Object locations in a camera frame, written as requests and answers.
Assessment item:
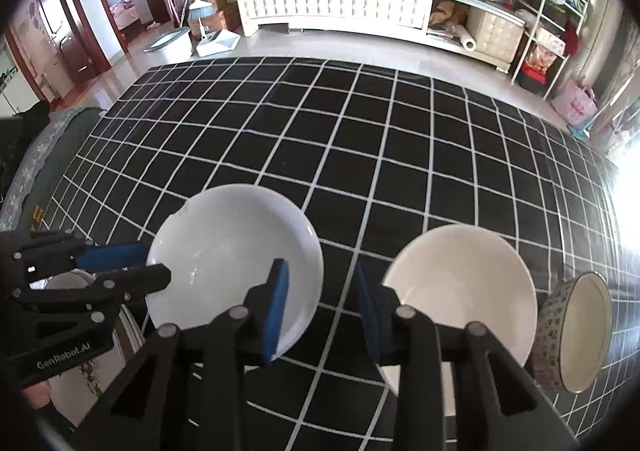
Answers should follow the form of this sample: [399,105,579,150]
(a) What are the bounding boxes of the white metal shelf rack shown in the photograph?
[510,0,588,99]

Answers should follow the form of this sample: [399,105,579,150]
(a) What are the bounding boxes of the floral patterned rim bowl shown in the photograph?
[530,272,613,394]

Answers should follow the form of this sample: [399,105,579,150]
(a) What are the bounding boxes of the white tufted television cabinet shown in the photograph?
[235,0,526,74]

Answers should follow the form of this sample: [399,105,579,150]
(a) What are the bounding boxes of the cardboard box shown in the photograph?
[202,0,241,34]

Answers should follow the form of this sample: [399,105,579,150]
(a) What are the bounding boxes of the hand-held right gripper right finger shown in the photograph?
[356,261,576,451]

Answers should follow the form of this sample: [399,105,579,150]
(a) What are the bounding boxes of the person's left hand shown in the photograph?
[22,378,56,409]

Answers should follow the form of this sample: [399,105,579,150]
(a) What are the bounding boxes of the leaning wooden sticks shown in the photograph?
[159,0,182,28]

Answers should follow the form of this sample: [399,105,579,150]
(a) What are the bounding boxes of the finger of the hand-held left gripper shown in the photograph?
[10,263,172,327]
[10,230,149,282]

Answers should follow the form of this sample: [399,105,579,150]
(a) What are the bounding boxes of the standing air conditioner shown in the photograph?
[575,0,628,86]

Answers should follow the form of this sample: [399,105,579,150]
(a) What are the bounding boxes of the white plate with brown flowers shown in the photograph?
[42,270,148,417]

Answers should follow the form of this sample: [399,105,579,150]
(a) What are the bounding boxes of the white bowl with pink flowers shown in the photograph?
[147,184,325,357]

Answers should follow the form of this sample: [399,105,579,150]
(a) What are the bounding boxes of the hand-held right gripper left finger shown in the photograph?
[70,258,291,451]

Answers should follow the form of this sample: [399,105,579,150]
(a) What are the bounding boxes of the white dustpan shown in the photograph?
[196,29,240,58]

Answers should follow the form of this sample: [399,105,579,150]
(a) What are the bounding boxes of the cream white bowl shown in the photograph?
[382,224,538,382]

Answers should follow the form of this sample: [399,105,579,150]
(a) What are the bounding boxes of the white mop bucket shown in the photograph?
[144,27,193,66]

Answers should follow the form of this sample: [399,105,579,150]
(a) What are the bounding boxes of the dark wooden door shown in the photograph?
[32,0,113,102]

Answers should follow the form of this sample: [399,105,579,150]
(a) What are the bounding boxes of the pink bag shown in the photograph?
[550,78,598,129]

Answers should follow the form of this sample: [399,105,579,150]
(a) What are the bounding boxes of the black cloth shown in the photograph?
[0,101,51,192]

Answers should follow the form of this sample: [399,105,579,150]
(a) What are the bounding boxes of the grey embroidered sofa cover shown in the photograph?
[0,106,103,232]

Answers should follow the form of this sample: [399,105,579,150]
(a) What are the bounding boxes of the black white checked tablecloth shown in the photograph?
[30,56,621,451]

